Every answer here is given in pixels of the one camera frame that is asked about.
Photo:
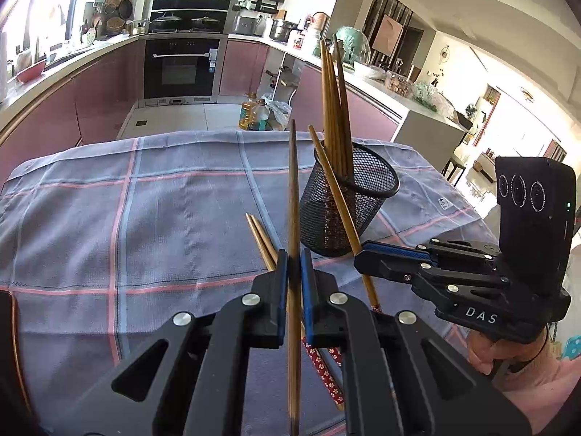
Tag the mint green appliance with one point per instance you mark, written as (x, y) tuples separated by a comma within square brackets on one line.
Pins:
[(358, 41)]

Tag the red-tipped bamboo chopstick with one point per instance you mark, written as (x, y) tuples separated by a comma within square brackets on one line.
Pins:
[(263, 236), (293, 190), (337, 190), (324, 377)]

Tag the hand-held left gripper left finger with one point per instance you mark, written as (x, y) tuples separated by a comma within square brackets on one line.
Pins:
[(285, 295)]

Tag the black wok with lid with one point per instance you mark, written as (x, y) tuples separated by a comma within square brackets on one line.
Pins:
[(167, 22)]

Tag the woven bamboo basket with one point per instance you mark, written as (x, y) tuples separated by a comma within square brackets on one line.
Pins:
[(115, 23)]

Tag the kitchen window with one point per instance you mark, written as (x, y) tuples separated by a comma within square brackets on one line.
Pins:
[(41, 0)]

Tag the white bowl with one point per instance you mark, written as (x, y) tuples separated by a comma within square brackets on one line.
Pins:
[(372, 71)]

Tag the clear egg container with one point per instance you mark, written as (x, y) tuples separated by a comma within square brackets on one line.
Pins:
[(399, 84)]

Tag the greenish plastic bottle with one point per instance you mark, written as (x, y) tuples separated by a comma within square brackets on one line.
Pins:
[(262, 118)]

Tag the bunch of bamboo chopsticks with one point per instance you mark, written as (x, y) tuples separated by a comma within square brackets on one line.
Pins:
[(333, 100)]

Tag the red label jar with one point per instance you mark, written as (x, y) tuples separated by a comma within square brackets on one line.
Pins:
[(298, 42)]

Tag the hanging black frying pan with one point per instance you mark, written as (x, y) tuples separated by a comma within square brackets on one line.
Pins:
[(125, 9)]

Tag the steel stock pot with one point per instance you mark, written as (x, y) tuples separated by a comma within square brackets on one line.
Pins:
[(283, 31)]

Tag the pink bowl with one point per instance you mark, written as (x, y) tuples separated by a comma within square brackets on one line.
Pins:
[(31, 71)]

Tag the clear plastic bag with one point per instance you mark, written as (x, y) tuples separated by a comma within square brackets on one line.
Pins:
[(431, 97)]

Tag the black pot with lid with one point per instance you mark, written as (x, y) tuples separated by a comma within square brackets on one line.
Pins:
[(205, 23)]

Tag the person's right hand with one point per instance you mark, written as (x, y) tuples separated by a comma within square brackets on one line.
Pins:
[(483, 349)]

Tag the person's right forearm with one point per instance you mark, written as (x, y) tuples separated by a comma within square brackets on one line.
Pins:
[(553, 381)]

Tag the black mesh utensil holder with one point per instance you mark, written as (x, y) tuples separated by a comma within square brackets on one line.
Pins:
[(372, 209)]

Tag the checked blue-grey tablecloth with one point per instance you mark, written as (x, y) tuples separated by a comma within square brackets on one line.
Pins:
[(136, 236)]

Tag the steel kettle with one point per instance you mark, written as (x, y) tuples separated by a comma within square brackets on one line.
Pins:
[(140, 28)]

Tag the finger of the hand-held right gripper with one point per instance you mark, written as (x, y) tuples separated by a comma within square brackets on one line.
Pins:
[(395, 248), (395, 269)]

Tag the pink framed painting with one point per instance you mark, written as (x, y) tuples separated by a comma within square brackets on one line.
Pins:
[(389, 34)]

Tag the silver rice cooker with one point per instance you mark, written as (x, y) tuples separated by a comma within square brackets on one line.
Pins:
[(245, 25)]

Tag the round wall clock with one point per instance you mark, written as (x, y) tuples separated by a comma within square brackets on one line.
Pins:
[(445, 53)]

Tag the pink kitchen counter cabinet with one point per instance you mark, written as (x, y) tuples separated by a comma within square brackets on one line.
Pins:
[(90, 95), (240, 68)]

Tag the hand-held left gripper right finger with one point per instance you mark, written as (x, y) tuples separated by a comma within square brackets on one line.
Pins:
[(305, 299)]

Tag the black integrated stove oven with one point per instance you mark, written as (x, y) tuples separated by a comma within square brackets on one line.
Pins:
[(181, 72)]

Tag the dark slatted partition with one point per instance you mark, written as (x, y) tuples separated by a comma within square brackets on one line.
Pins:
[(395, 7)]

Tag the pink thermos jug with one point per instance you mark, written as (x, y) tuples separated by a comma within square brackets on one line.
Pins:
[(320, 20)]

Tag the crumpled plastic bag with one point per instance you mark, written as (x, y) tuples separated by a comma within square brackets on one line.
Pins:
[(279, 111)]

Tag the yellow cooking oil bottle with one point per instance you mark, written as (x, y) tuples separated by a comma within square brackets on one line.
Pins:
[(246, 113)]

